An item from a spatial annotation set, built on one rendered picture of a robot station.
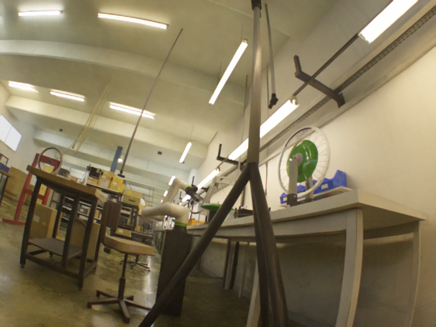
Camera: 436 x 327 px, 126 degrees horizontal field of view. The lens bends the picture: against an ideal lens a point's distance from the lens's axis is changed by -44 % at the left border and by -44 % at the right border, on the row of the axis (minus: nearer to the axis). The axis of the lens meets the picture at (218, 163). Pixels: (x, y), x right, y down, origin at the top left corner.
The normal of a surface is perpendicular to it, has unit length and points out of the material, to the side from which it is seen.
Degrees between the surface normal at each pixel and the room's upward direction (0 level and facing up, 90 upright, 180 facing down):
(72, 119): 90
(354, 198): 90
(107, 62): 90
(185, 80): 90
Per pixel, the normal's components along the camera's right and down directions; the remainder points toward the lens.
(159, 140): 0.33, -0.33
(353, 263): -0.93, -0.25
